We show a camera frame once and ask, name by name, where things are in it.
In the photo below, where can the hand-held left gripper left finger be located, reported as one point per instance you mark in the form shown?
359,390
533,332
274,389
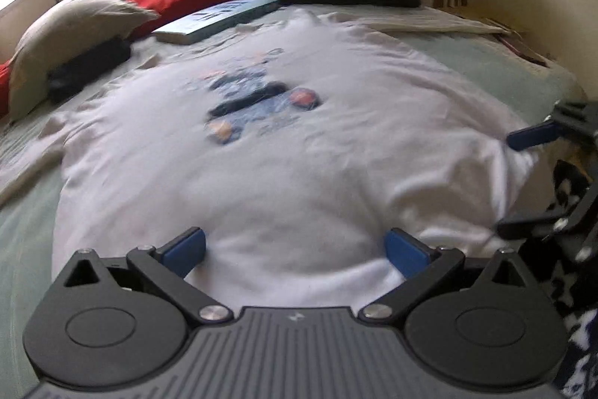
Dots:
184,252

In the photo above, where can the grey pillow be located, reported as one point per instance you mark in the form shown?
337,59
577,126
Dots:
70,29

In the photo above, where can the black pouch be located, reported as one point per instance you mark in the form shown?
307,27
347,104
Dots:
88,69

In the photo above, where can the white printed t-shirt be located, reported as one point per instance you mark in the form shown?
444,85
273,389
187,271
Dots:
303,193

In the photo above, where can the blue book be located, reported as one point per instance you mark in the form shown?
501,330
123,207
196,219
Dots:
215,20

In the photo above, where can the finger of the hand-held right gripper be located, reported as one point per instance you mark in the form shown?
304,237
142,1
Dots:
528,226
528,136

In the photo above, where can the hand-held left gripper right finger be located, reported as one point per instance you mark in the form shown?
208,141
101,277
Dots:
406,254

